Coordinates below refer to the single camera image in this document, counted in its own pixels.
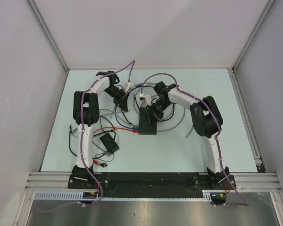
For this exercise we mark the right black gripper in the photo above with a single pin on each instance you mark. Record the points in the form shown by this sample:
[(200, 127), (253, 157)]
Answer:
[(154, 116)]

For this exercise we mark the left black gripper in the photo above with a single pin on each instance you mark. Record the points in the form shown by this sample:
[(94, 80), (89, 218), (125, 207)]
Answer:
[(121, 101)]

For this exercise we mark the black network switch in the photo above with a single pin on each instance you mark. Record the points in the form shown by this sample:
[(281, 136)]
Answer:
[(144, 127)]

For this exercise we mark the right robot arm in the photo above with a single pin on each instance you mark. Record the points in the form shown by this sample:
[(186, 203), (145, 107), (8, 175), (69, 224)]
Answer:
[(206, 121)]

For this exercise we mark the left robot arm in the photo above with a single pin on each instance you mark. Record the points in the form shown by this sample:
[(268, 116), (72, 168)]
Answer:
[(86, 113)]

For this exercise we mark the black power adapter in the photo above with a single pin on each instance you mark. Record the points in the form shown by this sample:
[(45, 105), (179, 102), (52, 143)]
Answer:
[(109, 143)]

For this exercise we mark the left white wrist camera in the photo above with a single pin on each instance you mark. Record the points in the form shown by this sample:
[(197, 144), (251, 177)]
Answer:
[(129, 85)]

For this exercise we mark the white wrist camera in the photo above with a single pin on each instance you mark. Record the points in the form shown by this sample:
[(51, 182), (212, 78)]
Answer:
[(129, 85), (146, 98)]

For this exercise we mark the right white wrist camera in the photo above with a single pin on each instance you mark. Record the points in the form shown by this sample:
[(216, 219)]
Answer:
[(146, 98)]

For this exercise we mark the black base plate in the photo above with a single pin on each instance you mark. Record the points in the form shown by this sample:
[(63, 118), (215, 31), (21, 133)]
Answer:
[(160, 185)]

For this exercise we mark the grey slotted cable duct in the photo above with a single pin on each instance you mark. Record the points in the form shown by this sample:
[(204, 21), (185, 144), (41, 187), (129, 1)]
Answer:
[(84, 196)]

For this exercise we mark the aluminium front rail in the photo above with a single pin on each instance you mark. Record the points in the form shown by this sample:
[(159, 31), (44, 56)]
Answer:
[(246, 182)]

